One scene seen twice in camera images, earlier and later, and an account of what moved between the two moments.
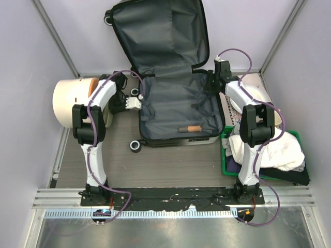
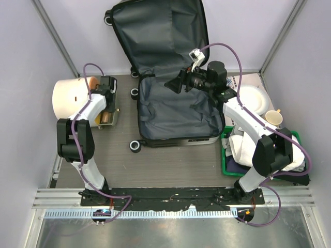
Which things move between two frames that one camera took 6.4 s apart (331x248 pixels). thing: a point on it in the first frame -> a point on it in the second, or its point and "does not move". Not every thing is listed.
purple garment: x=231 y=166 does not move
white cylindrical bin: x=66 y=93 does not move
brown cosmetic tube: x=191 y=128 -> x=105 y=117
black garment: x=301 y=178 does not move
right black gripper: x=210 y=75 -> x=184 y=76
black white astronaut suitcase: x=165 y=42 does not move
